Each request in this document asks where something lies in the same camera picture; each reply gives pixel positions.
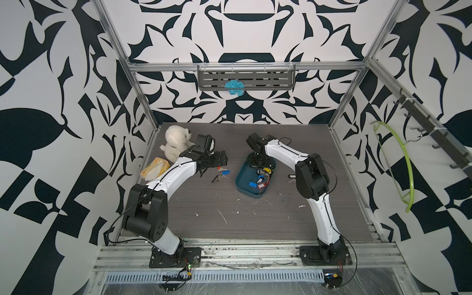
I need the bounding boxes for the yellow tissue pack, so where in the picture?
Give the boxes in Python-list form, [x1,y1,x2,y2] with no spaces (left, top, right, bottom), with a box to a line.
[140,157,170,181]

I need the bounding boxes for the green hoop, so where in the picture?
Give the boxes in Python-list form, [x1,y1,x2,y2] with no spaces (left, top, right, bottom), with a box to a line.
[370,120,417,213]

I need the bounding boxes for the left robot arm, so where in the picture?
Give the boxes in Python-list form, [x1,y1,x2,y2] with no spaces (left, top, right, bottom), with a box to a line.
[122,135,228,257]

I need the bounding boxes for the grey slotted wall shelf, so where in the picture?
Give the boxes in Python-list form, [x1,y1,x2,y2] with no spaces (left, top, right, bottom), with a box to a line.
[197,63,296,91]

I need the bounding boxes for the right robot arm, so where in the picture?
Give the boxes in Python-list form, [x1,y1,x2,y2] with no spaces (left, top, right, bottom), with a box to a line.
[246,133,345,261]

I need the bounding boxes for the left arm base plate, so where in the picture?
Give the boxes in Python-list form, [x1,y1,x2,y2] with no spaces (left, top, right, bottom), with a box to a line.
[149,247,202,269]

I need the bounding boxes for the teal scrunchie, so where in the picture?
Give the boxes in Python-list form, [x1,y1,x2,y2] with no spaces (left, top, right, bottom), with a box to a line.
[224,79,245,97]

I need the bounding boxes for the white cable duct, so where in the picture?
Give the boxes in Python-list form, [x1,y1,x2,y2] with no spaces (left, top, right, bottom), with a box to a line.
[104,269,324,284]

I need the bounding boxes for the dark wall hook rail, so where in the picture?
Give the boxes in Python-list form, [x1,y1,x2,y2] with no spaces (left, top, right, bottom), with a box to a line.
[393,87,472,171]

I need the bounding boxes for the teal storage box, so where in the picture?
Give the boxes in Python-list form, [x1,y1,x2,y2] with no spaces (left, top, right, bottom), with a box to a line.
[235,152,277,199]

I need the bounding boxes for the white teddy bear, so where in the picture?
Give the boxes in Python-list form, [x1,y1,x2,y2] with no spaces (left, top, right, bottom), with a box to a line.
[160,125,193,163]

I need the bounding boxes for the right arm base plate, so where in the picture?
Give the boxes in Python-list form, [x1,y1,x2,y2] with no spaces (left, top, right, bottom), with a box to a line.
[299,244,353,266]

